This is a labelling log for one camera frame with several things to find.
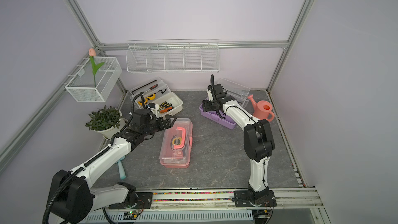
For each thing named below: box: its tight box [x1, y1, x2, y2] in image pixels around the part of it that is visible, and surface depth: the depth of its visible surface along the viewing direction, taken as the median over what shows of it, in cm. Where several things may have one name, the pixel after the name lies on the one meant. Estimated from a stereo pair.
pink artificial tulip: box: [88, 47, 105, 88], surface depth 86 cm
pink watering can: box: [247, 94, 275, 122], surface depth 98 cm
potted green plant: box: [84, 104, 128, 140], surface depth 85 cm
